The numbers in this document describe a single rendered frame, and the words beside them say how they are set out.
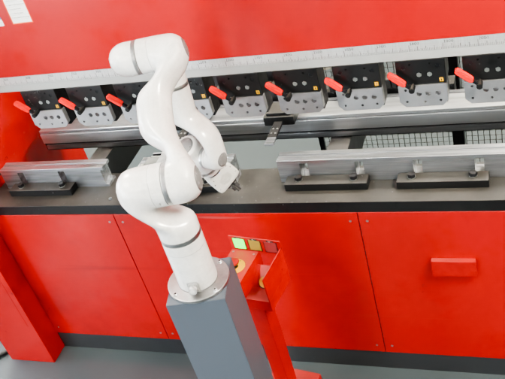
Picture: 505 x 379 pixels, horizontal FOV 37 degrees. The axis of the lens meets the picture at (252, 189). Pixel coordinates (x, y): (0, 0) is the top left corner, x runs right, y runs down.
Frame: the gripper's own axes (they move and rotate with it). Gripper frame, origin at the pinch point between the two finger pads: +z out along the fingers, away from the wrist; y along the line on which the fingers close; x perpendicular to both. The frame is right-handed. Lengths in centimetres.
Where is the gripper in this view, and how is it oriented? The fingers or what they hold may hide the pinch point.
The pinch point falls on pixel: (234, 186)
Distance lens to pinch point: 267.4
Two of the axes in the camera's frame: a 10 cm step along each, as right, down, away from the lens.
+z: 5.0, 4.1, 7.6
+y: 6.2, -7.9, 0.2
